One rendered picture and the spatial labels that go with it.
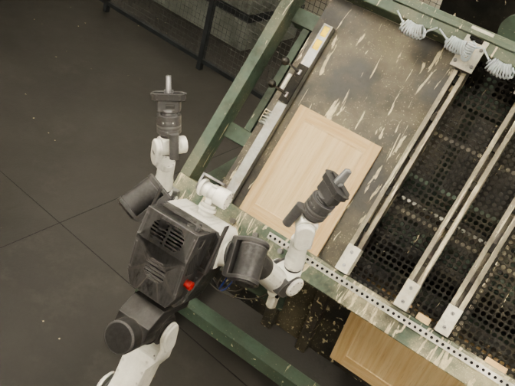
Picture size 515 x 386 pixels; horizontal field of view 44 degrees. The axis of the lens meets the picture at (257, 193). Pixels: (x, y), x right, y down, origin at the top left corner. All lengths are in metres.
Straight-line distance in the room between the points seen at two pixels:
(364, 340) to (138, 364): 1.25
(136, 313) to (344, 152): 1.26
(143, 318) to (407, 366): 1.47
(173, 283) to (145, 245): 0.15
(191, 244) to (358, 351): 1.51
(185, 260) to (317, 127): 1.21
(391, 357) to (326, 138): 1.09
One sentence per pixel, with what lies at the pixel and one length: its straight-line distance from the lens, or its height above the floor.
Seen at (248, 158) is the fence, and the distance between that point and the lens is 2.97.
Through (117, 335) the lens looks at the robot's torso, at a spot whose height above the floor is 1.04.
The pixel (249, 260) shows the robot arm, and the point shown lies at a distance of 2.01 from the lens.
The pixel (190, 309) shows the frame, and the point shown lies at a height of 0.18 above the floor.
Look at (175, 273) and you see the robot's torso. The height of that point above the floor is 1.28.
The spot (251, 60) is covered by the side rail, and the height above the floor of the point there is 1.43.
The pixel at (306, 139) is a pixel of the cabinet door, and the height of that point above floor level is 1.24.
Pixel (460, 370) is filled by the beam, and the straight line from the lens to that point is 2.75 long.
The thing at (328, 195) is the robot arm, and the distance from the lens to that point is 2.02.
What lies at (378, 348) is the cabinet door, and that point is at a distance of 3.16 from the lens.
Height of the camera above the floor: 2.64
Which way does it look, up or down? 34 degrees down
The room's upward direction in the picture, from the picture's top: 17 degrees clockwise
